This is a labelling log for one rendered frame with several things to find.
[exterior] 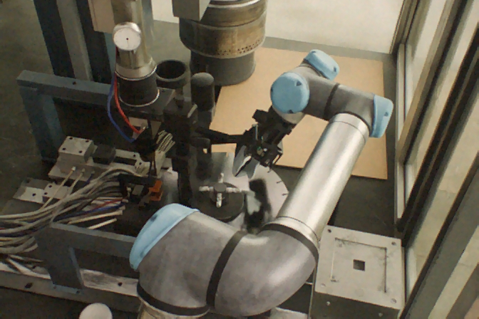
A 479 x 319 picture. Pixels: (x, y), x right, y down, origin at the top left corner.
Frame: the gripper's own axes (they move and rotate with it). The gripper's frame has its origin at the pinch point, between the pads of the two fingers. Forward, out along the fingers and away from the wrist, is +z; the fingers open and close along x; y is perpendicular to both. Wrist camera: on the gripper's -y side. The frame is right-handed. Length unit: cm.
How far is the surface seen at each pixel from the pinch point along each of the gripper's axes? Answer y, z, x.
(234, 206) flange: 8.4, 3.8, 1.8
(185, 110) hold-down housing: 14.5, -16.3, -20.9
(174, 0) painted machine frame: -20.7, -21.3, -30.8
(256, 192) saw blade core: 2.9, 1.4, 6.0
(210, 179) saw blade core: -0.5, 6.2, -4.0
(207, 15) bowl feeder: -55, -10, -19
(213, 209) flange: 9.5, 6.3, -2.4
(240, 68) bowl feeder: -65, 4, 1
